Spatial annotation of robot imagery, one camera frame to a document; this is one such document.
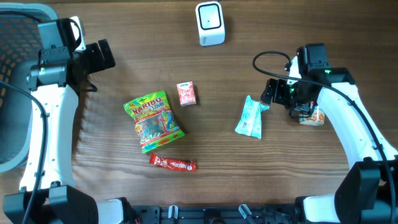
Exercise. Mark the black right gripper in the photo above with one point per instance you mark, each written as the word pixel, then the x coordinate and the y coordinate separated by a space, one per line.
pixel 280 93

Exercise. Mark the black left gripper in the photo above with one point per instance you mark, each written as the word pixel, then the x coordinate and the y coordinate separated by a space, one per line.
pixel 94 57

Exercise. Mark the teal tissue pack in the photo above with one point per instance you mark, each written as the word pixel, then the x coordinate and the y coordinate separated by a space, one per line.
pixel 250 123

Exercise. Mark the instant noodle cup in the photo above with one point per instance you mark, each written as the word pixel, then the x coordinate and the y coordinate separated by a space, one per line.
pixel 316 119

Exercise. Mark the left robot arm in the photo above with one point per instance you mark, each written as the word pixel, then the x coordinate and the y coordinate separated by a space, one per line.
pixel 47 193

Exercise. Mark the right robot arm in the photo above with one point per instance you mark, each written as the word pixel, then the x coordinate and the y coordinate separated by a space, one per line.
pixel 368 193

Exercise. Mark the white barcode scanner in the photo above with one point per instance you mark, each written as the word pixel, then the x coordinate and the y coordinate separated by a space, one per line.
pixel 210 23

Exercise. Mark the grey plastic basket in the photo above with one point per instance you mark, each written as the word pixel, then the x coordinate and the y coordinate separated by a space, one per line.
pixel 20 44

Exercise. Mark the red white small box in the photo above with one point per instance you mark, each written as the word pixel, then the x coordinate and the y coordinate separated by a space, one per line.
pixel 186 93

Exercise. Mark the Haribo gummy bag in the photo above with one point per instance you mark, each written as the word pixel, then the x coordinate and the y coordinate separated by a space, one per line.
pixel 154 120

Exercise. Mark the red KitKat bar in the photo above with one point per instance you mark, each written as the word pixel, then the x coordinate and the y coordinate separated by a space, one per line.
pixel 172 164

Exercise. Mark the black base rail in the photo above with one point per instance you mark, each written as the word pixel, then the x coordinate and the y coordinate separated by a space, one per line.
pixel 202 214

